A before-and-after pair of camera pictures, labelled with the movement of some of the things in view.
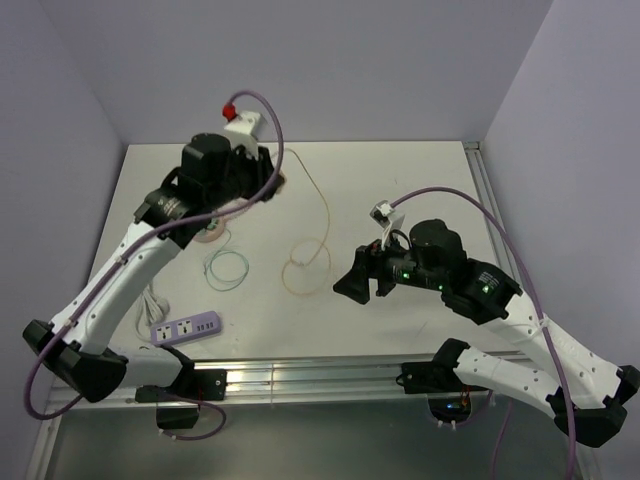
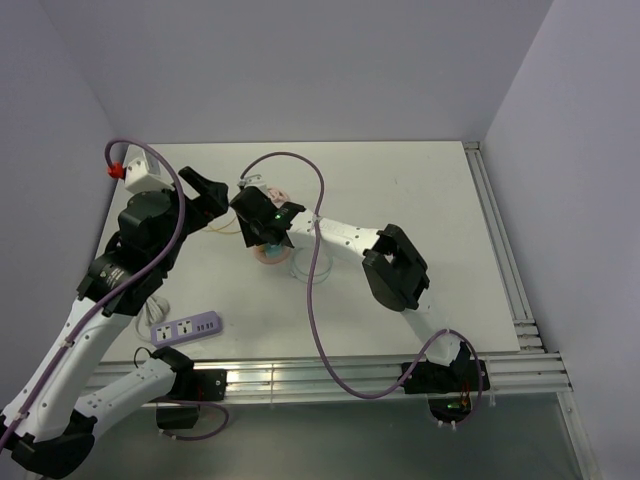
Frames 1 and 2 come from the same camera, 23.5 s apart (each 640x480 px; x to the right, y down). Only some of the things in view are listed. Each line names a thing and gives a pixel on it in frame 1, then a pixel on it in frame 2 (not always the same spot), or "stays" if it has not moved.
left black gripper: x=261 y=167 -> x=211 y=202
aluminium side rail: x=482 y=189 stays
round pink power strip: x=207 y=235 -> x=261 y=254
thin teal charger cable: x=225 y=252 -> x=302 y=259
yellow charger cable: x=302 y=240 -> x=218 y=230
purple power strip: x=185 y=328 stays
